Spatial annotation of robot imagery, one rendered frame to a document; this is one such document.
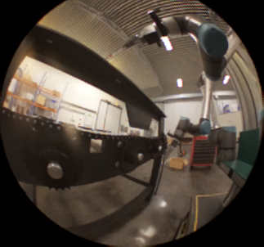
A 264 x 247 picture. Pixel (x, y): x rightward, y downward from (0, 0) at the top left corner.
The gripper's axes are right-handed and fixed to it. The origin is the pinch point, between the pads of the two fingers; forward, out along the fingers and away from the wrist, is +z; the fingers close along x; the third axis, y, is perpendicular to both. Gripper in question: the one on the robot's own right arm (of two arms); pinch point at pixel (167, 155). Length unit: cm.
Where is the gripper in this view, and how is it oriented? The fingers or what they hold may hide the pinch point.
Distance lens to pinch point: 67.5
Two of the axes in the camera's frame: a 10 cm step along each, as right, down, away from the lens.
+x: 4.4, 3.6, 8.2
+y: 7.4, 3.7, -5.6
